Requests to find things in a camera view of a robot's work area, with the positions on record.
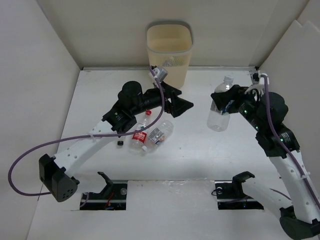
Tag beige plastic waste bin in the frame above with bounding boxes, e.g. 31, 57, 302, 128
145, 20, 194, 89

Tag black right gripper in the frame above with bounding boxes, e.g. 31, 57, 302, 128
210, 83, 264, 131

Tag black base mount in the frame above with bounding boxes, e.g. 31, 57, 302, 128
79, 171, 128, 211
211, 171, 264, 210

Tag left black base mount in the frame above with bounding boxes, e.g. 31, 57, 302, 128
79, 171, 128, 211

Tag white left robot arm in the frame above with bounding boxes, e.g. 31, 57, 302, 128
38, 81, 194, 203

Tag small black cap cola bottle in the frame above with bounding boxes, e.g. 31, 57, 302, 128
117, 140, 124, 147

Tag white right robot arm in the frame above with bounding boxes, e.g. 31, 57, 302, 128
211, 85, 320, 240

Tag red label water bottle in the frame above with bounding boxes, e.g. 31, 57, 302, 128
130, 110, 152, 152

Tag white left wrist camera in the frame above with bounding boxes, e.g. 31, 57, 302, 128
149, 65, 168, 83

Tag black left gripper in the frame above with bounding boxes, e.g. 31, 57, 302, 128
130, 80, 193, 117

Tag clear bottle blue green label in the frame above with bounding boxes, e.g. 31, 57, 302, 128
207, 75, 234, 132

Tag blue label water bottle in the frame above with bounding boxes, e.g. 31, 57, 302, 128
161, 56, 178, 68

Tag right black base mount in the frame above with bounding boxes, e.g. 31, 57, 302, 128
211, 171, 264, 210

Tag clear bottle silver label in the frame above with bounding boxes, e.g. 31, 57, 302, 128
142, 120, 174, 153

